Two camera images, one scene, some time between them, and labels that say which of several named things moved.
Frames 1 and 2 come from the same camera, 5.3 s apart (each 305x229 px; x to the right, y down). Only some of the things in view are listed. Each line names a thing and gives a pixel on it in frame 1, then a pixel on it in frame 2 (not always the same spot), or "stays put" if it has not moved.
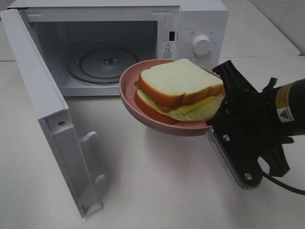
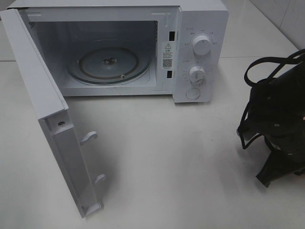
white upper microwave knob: (201, 45) stays put
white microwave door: (69, 148) stays put
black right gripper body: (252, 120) to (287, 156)
